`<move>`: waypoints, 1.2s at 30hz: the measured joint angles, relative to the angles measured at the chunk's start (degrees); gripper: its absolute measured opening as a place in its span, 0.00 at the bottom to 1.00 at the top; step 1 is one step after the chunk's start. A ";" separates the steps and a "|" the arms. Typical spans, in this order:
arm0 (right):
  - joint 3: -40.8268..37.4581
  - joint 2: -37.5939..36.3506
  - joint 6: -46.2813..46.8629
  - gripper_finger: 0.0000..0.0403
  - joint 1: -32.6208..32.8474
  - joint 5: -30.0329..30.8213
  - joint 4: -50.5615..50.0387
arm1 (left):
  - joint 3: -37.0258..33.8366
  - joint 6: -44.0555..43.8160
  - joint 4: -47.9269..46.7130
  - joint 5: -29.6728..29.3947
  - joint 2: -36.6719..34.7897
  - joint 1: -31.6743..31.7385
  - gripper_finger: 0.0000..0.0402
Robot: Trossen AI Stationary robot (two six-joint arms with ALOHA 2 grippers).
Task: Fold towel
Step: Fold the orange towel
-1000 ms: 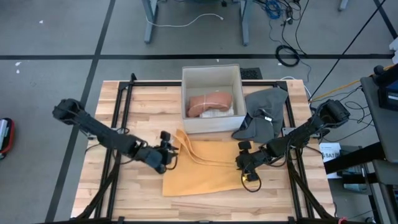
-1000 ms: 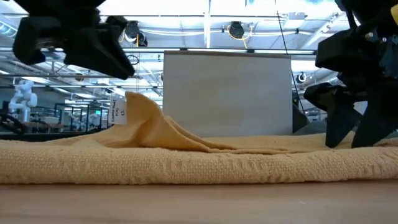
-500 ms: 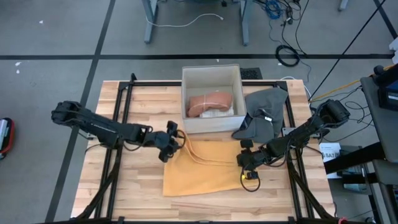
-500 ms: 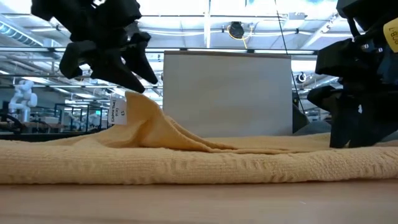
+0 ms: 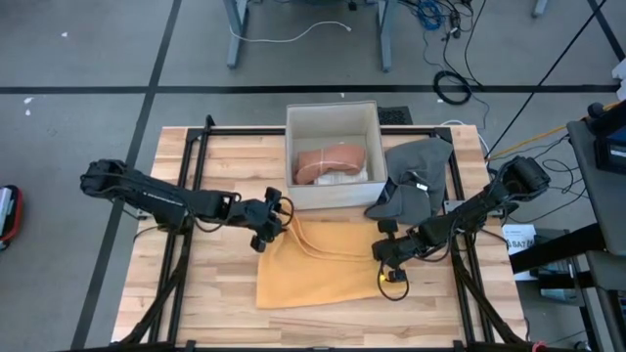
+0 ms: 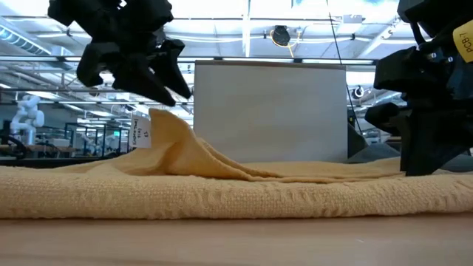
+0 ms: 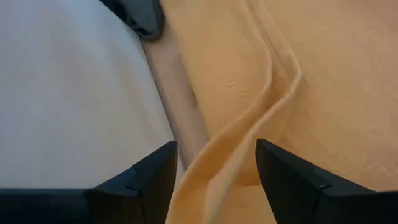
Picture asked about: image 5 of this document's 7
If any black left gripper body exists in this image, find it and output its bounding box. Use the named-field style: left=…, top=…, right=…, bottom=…
left=228, top=198, right=286, bottom=243

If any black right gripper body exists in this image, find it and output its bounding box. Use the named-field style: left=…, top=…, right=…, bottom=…
left=371, top=229, right=427, bottom=269

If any mustard yellow towel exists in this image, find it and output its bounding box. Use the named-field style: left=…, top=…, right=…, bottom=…
left=255, top=216, right=395, bottom=311

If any white beige plaid towel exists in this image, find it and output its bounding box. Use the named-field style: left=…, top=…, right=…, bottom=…
left=312, top=168, right=372, bottom=186

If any dark grey towel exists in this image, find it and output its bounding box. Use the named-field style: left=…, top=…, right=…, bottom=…
left=364, top=136, right=455, bottom=228

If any terracotta pink towel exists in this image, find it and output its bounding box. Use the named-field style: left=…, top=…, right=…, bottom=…
left=291, top=144, right=368, bottom=186

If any beige fabric storage box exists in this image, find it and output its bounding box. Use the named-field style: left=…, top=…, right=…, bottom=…
left=285, top=100, right=390, bottom=211

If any white printed paper sheet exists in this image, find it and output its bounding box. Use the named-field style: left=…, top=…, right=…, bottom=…
left=502, top=223, right=538, bottom=256

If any black perforated mat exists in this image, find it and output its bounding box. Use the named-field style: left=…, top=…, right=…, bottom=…
left=377, top=106, right=414, bottom=126

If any blue plastic bin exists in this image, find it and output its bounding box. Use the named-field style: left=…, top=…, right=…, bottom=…
left=535, top=263, right=583, bottom=304

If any black equipment cart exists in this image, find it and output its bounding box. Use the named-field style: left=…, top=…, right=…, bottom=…
left=508, top=119, right=626, bottom=352

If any thin black pole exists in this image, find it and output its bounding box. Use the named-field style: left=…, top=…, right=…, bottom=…
left=485, top=0, right=610, bottom=160

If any black device with blue screen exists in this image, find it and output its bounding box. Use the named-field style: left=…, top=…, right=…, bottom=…
left=586, top=100, right=626, bottom=176

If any red black case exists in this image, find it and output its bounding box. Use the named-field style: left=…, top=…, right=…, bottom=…
left=0, top=184, right=24, bottom=251

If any white crumpled object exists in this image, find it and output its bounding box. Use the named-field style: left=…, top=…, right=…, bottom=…
left=610, top=57, right=626, bottom=102

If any black right camera cable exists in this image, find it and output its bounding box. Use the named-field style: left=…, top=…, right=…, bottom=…
left=375, top=261, right=411, bottom=303

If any black camera cable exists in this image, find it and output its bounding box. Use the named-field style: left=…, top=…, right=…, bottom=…
left=375, top=261, right=411, bottom=303
left=277, top=195, right=296, bottom=228

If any black left camera cable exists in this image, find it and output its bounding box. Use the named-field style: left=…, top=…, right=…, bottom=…
left=277, top=195, right=296, bottom=228

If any black aluminium table frame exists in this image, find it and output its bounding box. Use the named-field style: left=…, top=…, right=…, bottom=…
left=112, top=114, right=532, bottom=352

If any thin white cable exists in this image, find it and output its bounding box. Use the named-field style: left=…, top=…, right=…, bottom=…
left=439, top=118, right=490, bottom=156

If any black coiled cable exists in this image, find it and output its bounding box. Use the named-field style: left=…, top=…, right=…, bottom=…
left=431, top=69, right=473, bottom=107

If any yellow cable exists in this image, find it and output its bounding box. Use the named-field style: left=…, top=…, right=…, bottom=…
left=488, top=101, right=621, bottom=161

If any white floor cable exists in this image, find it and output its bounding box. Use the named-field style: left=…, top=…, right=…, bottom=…
left=228, top=20, right=353, bottom=44

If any black long floor cable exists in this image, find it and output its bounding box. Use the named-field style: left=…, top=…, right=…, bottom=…
left=420, top=0, right=490, bottom=131

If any blue cable bundle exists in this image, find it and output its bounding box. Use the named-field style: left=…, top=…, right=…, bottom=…
left=413, top=0, right=444, bottom=31

